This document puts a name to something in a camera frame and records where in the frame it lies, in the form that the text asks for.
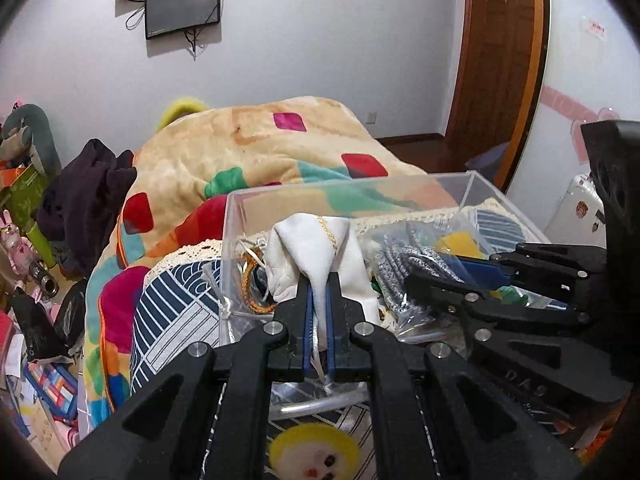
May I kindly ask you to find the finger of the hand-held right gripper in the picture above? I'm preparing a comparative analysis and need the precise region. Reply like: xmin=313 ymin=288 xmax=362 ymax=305
xmin=404 ymin=273 xmax=632 ymax=403
xmin=456 ymin=242 xmax=607 ymax=307

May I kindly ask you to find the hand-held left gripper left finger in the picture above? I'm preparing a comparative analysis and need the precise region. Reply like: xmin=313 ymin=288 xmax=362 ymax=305
xmin=57 ymin=276 xmax=314 ymax=480

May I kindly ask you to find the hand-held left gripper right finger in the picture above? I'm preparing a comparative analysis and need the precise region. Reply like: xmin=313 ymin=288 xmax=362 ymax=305
xmin=326 ymin=274 xmax=584 ymax=480

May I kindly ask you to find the white drawstring cloth pouch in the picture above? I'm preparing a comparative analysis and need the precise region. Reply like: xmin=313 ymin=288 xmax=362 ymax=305
xmin=262 ymin=213 xmax=382 ymax=357

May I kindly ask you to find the clear plastic box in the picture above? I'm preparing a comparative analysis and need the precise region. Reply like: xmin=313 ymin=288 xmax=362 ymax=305
xmin=218 ymin=171 xmax=551 ymax=413

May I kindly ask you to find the green soft item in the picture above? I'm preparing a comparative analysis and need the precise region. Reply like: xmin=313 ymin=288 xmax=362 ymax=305
xmin=494 ymin=284 xmax=527 ymax=307

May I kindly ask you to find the yellow soft item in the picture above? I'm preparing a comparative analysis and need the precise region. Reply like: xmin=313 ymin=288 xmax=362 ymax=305
xmin=434 ymin=230 xmax=489 ymax=261

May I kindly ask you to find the white stickered suitcase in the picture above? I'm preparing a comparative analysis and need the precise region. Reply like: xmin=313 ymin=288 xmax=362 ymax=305
xmin=544 ymin=172 xmax=607 ymax=249

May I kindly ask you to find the yellow-haired felt doll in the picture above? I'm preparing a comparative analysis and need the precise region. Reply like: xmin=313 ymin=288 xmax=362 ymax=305
xmin=269 ymin=422 xmax=362 ymax=480

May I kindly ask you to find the colourful patchwork fleece blanket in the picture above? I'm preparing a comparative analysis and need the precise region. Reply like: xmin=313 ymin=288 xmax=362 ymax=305
xmin=82 ymin=96 xmax=462 ymax=431

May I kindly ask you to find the brown wooden door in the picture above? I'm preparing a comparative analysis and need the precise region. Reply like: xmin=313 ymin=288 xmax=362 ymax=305
xmin=444 ymin=0 xmax=552 ymax=196

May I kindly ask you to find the yellow-green fuzzy plush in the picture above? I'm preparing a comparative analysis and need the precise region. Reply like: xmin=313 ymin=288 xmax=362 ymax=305
xmin=153 ymin=95 xmax=211 ymax=134

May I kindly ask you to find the dark clothes pile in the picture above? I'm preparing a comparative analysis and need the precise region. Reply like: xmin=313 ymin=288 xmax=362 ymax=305
xmin=35 ymin=138 xmax=139 ymax=277

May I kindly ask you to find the black plastic bag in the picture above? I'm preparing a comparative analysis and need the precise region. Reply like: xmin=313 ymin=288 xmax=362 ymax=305
xmin=10 ymin=279 xmax=89 ymax=362

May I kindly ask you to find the blue patterned flat box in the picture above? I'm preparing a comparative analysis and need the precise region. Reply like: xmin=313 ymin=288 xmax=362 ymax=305
xmin=22 ymin=360 xmax=81 ymax=422

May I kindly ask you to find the black flashlight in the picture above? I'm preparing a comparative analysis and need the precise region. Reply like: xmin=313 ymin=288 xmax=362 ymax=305
xmin=27 ymin=260 xmax=60 ymax=297

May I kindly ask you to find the green cardboard box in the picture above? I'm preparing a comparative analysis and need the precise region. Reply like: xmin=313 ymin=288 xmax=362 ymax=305
xmin=4 ymin=166 xmax=59 ymax=267

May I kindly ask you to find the pink bunny figure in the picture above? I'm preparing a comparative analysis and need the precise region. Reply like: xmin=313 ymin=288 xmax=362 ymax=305
xmin=0 ymin=209 xmax=34 ymax=272

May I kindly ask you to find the grey-green plush dinosaur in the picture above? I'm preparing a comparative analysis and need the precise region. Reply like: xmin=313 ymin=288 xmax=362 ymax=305
xmin=0 ymin=103 xmax=62 ymax=177

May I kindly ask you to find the plastic bag with grey cord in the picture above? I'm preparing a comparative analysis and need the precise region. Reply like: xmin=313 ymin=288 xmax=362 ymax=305
xmin=372 ymin=224 xmax=467 ymax=332

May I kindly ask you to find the orange braided cord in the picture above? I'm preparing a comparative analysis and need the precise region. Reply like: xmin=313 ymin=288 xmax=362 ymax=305
xmin=241 ymin=247 xmax=279 ymax=314

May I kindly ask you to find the white ribbon cord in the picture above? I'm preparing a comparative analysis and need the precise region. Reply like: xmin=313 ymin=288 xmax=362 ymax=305
xmin=202 ymin=262 xmax=237 ymax=322

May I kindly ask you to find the white wall label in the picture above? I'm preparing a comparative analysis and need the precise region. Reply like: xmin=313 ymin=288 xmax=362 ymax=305
xmin=582 ymin=17 xmax=609 ymax=42

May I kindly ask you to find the black dangling cable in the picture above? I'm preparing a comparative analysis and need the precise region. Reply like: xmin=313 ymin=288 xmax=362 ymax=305
xmin=184 ymin=27 xmax=209 ymax=62

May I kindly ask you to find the small black wall monitor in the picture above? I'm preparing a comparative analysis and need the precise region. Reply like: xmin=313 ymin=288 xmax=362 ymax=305
xmin=144 ymin=0 xmax=222 ymax=41

